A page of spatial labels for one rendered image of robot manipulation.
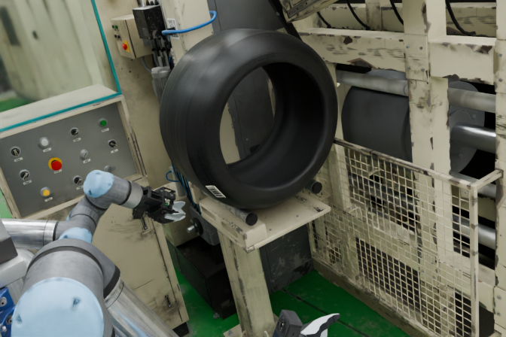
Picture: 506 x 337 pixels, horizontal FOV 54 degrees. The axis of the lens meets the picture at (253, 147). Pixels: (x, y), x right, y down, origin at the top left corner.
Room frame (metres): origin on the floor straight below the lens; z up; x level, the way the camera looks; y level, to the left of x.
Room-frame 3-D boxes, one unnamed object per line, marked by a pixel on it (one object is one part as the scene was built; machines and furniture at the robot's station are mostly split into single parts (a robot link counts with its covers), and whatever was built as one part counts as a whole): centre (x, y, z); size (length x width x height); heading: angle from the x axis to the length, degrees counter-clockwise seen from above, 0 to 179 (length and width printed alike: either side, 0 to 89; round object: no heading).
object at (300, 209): (1.66, 0.01, 0.80); 0.37 x 0.36 x 0.02; 118
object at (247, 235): (1.60, 0.13, 0.83); 0.36 x 0.09 x 0.06; 28
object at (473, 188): (1.61, -0.39, 0.65); 0.90 x 0.02 x 0.70; 28
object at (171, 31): (1.88, 0.14, 1.51); 0.19 x 0.19 x 0.06; 28
